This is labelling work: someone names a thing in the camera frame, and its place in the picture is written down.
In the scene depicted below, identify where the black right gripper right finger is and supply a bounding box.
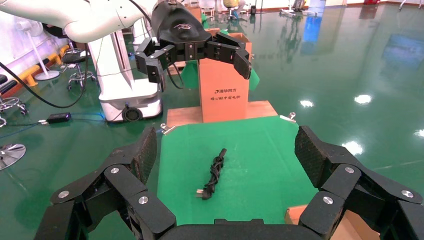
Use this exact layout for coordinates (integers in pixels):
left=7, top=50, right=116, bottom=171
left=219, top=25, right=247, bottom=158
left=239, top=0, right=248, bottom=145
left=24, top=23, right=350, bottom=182
left=294, top=125, right=424, bottom=240

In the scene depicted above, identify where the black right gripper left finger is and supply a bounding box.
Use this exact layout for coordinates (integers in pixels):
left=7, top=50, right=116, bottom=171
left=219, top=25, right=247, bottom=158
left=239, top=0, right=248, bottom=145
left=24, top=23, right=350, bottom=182
left=34, top=126, right=177, bottom=240

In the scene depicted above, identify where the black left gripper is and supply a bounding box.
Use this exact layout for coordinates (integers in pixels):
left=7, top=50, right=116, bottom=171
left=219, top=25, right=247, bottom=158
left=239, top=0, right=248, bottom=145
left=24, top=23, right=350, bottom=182
left=134, top=0, right=253, bottom=85

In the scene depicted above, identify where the black computer mouse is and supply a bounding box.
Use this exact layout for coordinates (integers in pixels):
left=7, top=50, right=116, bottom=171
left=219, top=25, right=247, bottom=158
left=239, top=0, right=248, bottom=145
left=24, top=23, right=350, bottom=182
left=194, top=148, right=228, bottom=201

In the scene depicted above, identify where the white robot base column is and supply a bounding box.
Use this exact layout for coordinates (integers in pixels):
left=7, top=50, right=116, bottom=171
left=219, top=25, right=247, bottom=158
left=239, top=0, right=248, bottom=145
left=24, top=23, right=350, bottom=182
left=87, top=19, right=164, bottom=124

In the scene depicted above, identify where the tall printed cardboard box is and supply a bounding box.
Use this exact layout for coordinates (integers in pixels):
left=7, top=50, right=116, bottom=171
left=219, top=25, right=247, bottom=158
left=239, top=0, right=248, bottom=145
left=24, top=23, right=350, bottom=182
left=197, top=28, right=253, bottom=124

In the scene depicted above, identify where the flat open cardboard box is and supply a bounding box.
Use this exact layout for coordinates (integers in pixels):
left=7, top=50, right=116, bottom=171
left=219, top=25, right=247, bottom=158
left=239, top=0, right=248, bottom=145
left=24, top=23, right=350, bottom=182
left=284, top=204, right=382, bottom=240

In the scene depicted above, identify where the green fabric sheet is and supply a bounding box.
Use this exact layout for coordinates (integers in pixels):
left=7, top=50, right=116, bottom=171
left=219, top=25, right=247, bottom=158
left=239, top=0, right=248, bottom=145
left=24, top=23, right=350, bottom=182
left=180, top=13, right=262, bottom=93

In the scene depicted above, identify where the person in yellow top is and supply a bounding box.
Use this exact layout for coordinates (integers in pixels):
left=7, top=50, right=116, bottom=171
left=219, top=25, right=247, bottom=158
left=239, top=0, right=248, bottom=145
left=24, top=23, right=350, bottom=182
left=222, top=0, right=248, bottom=20

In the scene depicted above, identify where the metal binder clip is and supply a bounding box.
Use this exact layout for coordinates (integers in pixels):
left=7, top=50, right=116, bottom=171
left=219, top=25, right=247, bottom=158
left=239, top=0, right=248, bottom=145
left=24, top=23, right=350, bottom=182
left=160, top=122, right=177, bottom=136
left=279, top=111, right=297, bottom=124

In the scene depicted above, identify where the green table cloth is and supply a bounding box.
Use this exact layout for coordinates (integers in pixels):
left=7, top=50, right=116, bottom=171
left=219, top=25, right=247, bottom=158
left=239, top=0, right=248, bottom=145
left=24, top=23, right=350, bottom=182
left=156, top=115, right=321, bottom=226

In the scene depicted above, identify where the black power adapter brick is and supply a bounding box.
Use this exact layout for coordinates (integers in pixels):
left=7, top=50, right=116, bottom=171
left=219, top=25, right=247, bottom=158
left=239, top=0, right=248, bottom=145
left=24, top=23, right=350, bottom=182
left=46, top=112, right=72, bottom=125

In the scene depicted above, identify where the chrome round chair base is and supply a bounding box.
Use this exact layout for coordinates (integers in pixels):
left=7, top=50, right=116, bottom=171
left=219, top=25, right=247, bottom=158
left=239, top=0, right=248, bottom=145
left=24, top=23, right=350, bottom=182
left=0, top=143, right=27, bottom=172

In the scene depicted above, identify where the black stool chrome base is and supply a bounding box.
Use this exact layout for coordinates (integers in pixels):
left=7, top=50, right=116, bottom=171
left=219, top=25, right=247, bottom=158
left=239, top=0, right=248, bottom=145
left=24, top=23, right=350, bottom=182
left=61, top=48, right=97, bottom=91

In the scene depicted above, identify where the yellow floor barrier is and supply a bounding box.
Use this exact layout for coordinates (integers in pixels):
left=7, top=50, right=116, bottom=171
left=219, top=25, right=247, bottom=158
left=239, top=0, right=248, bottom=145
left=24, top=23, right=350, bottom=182
left=14, top=43, right=71, bottom=88

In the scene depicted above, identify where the black wheeled chair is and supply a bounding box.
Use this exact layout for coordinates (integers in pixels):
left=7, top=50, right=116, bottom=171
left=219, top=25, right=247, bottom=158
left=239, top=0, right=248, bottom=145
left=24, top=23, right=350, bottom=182
left=0, top=74, right=29, bottom=117

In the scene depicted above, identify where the white floor fan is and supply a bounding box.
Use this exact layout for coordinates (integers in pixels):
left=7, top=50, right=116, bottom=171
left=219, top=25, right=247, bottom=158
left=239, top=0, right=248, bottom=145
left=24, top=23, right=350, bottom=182
left=14, top=19, right=61, bottom=82

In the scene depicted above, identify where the short black gripper cable loop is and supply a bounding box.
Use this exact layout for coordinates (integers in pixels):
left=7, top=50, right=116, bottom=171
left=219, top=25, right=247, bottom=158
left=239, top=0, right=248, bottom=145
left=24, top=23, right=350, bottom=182
left=164, top=64, right=185, bottom=91

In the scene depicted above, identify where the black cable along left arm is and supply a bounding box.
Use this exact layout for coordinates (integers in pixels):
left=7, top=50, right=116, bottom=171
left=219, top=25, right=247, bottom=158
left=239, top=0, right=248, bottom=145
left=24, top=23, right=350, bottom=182
left=128, top=0, right=153, bottom=26

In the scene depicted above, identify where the blue floor cable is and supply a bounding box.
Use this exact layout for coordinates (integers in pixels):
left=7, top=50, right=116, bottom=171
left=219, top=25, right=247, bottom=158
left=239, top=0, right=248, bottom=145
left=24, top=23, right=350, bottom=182
left=70, top=111, right=107, bottom=122

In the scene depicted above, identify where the long black hanging cable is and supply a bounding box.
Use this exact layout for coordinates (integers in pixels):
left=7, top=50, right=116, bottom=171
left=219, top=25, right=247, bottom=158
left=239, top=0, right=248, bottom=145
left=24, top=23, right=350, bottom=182
left=0, top=43, right=91, bottom=110

